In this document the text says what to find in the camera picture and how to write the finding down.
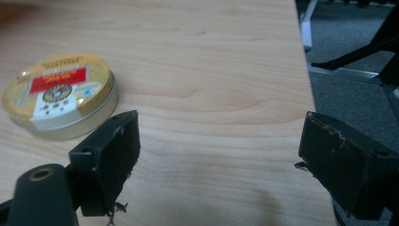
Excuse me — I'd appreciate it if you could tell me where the white table leg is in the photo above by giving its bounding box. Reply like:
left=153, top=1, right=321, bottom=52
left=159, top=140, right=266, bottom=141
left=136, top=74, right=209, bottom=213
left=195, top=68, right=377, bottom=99
left=300, top=0, right=318, bottom=53

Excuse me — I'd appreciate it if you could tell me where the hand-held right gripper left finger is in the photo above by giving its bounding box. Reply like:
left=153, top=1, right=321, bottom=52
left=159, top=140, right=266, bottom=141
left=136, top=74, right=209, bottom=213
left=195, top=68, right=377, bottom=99
left=68, top=109, right=141, bottom=226

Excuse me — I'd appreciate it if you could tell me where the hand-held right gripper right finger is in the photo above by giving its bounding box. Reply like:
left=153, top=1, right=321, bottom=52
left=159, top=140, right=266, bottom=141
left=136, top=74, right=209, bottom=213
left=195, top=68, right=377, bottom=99
left=294, top=111, right=399, bottom=221

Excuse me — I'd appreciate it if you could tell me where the round gold tin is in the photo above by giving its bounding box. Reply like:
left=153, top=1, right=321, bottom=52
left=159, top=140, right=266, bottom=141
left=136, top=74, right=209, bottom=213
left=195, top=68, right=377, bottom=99
left=1, top=53, right=120, bottom=141

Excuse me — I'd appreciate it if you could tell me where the black metal stand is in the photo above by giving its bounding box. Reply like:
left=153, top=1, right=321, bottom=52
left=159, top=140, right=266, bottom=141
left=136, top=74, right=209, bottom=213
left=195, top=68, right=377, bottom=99
left=311, top=3, right=399, bottom=123

